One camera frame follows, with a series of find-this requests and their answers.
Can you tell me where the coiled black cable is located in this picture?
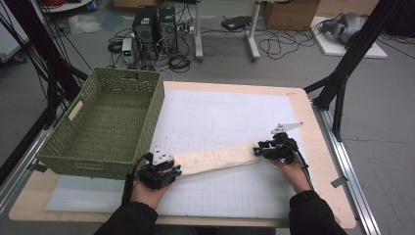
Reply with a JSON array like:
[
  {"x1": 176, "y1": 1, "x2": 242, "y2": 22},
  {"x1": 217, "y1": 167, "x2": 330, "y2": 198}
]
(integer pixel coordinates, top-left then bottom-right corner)
[{"x1": 167, "y1": 53, "x2": 192, "y2": 73}]

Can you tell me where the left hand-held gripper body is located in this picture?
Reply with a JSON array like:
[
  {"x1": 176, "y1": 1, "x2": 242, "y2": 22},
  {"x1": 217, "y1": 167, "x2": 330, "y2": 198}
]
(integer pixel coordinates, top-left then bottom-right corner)
[{"x1": 136, "y1": 146, "x2": 176, "y2": 191}]

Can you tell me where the flat black device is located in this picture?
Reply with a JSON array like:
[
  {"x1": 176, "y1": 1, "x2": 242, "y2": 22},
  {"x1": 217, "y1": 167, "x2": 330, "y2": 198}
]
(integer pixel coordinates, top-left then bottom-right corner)
[{"x1": 220, "y1": 15, "x2": 254, "y2": 32}]

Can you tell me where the loose black floor cable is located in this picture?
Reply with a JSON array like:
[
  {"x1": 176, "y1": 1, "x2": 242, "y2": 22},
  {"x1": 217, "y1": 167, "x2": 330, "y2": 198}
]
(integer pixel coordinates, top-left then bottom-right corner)
[{"x1": 257, "y1": 27, "x2": 322, "y2": 62}]

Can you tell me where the white cabinet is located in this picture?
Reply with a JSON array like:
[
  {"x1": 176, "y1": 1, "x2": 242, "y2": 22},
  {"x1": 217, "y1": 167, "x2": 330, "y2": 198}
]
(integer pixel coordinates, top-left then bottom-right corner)
[{"x1": 0, "y1": 6, "x2": 30, "y2": 64}]

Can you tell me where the black metal frame stand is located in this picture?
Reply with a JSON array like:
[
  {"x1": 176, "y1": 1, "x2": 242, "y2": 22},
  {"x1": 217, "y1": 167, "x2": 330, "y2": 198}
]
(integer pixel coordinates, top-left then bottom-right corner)
[
  {"x1": 0, "y1": 0, "x2": 90, "y2": 131},
  {"x1": 302, "y1": 0, "x2": 405, "y2": 143}
]

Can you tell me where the white round table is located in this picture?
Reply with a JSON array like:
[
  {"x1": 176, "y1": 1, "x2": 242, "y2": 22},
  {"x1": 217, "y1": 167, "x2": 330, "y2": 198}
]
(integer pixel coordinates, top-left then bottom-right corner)
[{"x1": 38, "y1": 0, "x2": 94, "y2": 14}]

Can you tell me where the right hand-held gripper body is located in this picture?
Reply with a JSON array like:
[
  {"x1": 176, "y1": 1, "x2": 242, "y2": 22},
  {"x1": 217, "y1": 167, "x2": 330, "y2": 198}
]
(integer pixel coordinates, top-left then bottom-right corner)
[{"x1": 260, "y1": 121, "x2": 304, "y2": 165}]

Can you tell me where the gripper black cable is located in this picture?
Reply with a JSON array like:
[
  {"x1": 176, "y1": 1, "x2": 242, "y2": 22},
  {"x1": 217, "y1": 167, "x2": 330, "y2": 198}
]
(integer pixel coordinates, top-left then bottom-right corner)
[
  {"x1": 292, "y1": 148, "x2": 315, "y2": 191},
  {"x1": 121, "y1": 152, "x2": 152, "y2": 208}
]

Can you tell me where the grey power supply unit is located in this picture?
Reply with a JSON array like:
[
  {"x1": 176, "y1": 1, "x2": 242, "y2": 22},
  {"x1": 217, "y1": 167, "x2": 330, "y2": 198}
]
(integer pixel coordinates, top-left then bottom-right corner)
[{"x1": 121, "y1": 37, "x2": 137, "y2": 65}]

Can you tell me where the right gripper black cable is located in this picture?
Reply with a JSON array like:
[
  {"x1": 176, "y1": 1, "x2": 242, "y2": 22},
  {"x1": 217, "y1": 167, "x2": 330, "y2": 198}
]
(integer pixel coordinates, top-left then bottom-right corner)
[{"x1": 292, "y1": 148, "x2": 315, "y2": 191}]

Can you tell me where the clear plastic bag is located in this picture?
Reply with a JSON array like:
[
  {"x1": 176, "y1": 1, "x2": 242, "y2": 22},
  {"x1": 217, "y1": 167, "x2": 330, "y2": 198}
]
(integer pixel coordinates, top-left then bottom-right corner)
[{"x1": 68, "y1": 14, "x2": 103, "y2": 35}]

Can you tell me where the white desk leg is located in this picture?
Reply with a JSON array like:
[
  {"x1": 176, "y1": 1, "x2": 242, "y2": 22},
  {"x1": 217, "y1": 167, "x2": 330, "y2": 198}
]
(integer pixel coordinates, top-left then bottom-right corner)
[
  {"x1": 194, "y1": 0, "x2": 206, "y2": 63},
  {"x1": 246, "y1": 0, "x2": 262, "y2": 63}
]

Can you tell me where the white power strip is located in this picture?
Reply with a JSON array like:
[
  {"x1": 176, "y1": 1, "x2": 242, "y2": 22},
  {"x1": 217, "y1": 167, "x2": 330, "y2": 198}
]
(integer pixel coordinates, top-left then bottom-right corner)
[{"x1": 175, "y1": 23, "x2": 197, "y2": 35}]

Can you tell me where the aluminium rail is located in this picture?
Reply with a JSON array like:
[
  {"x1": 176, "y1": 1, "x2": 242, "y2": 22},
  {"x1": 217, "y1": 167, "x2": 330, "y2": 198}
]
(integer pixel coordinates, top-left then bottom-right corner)
[
  {"x1": 311, "y1": 101, "x2": 383, "y2": 235},
  {"x1": 0, "y1": 125, "x2": 55, "y2": 214}
]

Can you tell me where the grey-blue floor sheet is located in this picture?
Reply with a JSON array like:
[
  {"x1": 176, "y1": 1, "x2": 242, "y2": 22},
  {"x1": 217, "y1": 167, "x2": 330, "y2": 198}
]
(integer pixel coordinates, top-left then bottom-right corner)
[{"x1": 100, "y1": 11, "x2": 127, "y2": 32}]

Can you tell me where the person's right hand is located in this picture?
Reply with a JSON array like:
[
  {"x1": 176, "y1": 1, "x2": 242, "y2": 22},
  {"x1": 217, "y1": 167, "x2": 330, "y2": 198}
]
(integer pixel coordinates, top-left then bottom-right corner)
[{"x1": 269, "y1": 158, "x2": 313, "y2": 195}]

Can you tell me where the grey metal bracket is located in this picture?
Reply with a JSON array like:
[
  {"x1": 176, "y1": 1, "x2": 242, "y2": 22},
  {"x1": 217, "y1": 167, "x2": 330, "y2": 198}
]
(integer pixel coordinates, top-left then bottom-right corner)
[{"x1": 330, "y1": 175, "x2": 349, "y2": 189}]

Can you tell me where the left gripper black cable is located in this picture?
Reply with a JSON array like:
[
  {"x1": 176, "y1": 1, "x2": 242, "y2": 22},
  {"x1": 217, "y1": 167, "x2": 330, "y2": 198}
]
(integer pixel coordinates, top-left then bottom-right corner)
[{"x1": 121, "y1": 152, "x2": 152, "y2": 208}]

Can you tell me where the person's left hand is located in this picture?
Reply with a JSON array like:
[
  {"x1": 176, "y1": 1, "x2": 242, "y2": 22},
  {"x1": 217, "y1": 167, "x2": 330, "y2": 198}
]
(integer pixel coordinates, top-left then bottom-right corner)
[{"x1": 130, "y1": 178, "x2": 171, "y2": 211}]

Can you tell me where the green woven basket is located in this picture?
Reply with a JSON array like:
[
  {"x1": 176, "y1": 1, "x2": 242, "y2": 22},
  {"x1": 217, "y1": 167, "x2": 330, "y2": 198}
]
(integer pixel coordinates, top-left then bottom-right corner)
[{"x1": 36, "y1": 67, "x2": 165, "y2": 181}]

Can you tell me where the wide black computer tower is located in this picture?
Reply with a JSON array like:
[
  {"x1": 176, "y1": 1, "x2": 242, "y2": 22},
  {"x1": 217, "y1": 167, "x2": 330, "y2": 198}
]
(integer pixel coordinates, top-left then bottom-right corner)
[{"x1": 131, "y1": 5, "x2": 161, "y2": 61}]

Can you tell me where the grey helmet-like device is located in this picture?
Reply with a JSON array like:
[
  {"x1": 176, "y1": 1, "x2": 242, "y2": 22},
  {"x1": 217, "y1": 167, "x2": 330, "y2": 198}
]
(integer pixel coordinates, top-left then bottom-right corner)
[{"x1": 319, "y1": 12, "x2": 368, "y2": 45}]

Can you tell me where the cream egg-print cloth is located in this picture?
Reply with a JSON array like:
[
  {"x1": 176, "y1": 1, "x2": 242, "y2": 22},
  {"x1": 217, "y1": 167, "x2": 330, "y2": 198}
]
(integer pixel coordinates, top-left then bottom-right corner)
[{"x1": 172, "y1": 142, "x2": 262, "y2": 177}]

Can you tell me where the narrow black computer tower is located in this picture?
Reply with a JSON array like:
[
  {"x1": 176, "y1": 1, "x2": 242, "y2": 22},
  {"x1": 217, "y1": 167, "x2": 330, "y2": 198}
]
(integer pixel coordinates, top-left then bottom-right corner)
[{"x1": 158, "y1": 6, "x2": 179, "y2": 55}]

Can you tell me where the white floor board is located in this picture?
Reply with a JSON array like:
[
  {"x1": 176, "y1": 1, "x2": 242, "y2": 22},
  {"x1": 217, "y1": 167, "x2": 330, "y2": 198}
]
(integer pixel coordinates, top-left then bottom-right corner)
[{"x1": 311, "y1": 16, "x2": 390, "y2": 60}]

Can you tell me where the white gridded foam mat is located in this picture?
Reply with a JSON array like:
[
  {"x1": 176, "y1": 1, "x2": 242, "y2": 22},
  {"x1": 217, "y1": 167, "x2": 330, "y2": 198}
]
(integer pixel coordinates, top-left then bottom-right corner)
[{"x1": 45, "y1": 89, "x2": 306, "y2": 219}]

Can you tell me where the brown cardboard box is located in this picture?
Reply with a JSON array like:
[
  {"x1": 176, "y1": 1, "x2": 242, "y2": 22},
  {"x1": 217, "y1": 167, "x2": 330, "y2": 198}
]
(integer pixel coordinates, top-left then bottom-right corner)
[{"x1": 262, "y1": 0, "x2": 322, "y2": 32}]

